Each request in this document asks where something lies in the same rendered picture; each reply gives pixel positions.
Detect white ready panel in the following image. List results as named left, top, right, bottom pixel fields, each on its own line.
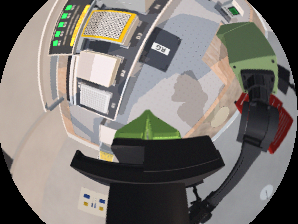
left=214, top=0, right=244, bottom=23

